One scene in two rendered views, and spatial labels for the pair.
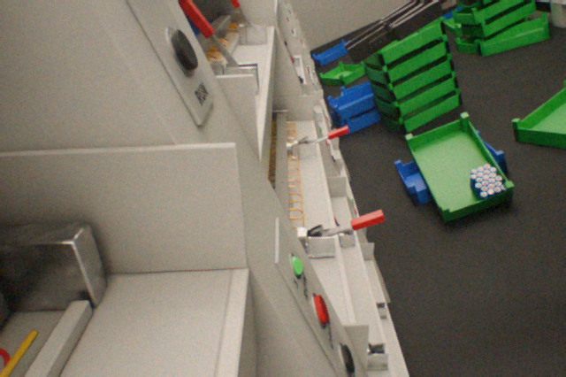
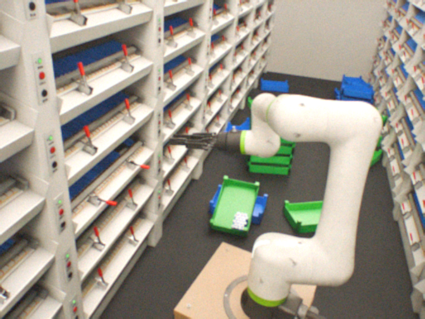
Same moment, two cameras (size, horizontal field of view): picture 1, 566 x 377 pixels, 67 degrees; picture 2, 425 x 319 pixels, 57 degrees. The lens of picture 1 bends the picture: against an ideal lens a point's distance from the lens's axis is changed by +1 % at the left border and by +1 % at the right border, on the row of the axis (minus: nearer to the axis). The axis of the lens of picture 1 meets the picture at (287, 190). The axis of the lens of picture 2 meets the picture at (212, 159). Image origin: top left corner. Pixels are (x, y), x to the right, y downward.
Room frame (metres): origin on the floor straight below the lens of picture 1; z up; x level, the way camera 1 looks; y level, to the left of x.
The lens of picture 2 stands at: (-0.68, -0.44, 1.33)
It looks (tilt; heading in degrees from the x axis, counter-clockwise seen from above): 28 degrees down; 3
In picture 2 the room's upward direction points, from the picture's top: 4 degrees clockwise
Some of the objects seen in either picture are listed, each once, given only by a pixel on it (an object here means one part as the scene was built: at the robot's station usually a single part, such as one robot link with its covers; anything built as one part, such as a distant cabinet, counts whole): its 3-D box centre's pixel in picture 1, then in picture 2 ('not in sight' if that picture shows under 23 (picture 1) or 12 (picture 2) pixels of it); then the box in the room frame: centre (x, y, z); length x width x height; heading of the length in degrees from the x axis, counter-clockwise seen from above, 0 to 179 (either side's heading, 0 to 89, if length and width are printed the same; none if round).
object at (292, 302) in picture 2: not in sight; (282, 305); (0.17, -0.64, 0.40); 0.26 x 0.15 x 0.06; 66
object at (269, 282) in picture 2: not in sight; (276, 267); (0.20, -0.61, 0.53); 0.16 x 0.13 x 0.19; 96
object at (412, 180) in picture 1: (447, 167); (238, 204); (1.22, -0.52, 0.04); 0.30 x 0.20 x 0.08; 79
